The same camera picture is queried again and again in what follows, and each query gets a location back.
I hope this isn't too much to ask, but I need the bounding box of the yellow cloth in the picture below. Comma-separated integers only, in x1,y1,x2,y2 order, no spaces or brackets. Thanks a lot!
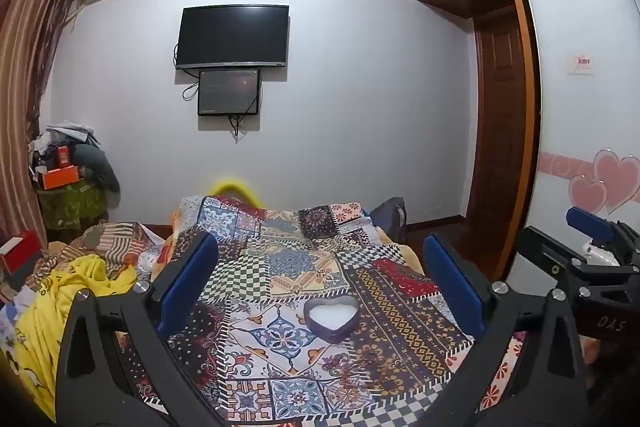
0,254,138,423

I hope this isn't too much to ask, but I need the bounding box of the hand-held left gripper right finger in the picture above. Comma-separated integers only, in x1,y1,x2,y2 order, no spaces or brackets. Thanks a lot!
415,233,589,427

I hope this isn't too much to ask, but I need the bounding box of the small black wall monitor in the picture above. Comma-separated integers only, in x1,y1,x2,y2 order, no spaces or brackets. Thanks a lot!
197,68,263,116

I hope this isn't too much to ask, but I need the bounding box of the black monitor cable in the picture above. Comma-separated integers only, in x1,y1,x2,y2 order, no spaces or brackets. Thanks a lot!
227,114,248,145

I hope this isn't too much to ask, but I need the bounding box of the white heart-print wardrobe door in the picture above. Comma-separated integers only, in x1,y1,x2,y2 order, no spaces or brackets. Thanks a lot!
505,0,640,288

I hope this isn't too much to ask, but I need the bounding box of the yellow round object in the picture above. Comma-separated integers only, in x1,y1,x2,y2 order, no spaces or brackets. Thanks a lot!
207,178,261,202

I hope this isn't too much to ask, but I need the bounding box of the brown striped curtain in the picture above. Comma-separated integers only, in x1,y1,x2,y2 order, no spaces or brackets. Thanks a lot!
0,0,86,248

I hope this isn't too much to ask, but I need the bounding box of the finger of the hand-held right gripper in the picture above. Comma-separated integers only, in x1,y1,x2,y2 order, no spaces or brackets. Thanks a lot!
566,206,621,248
514,227,587,294

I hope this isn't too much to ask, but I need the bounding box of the heart-shaped jewelry box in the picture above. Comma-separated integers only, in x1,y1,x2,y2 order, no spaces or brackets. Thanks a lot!
303,296,360,344

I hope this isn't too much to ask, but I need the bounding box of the orange box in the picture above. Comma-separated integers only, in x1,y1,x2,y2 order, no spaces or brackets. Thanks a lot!
41,164,81,192

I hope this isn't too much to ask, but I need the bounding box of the dark blue bag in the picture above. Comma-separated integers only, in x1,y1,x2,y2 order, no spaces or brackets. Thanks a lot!
367,197,408,248

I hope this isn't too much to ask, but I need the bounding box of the patchwork printed blanket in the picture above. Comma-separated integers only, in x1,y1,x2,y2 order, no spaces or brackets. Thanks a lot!
112,194,531,427

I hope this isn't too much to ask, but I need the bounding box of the wall-mounted black television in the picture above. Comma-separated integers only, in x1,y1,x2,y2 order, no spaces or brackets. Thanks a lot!
175,4,291,71

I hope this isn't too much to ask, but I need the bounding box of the pile of clothes and clutter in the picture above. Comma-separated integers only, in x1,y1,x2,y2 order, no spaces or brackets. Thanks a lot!
27,122,121,208

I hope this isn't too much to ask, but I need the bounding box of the red box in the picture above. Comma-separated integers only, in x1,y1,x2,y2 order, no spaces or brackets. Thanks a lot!
0,229,42,275

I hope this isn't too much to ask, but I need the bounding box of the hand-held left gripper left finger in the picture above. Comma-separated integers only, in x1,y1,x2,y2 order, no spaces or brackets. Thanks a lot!
55,231,226,427

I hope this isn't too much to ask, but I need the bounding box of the striped brown cloth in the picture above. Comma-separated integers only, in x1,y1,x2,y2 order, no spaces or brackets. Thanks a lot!
65,219,168,275

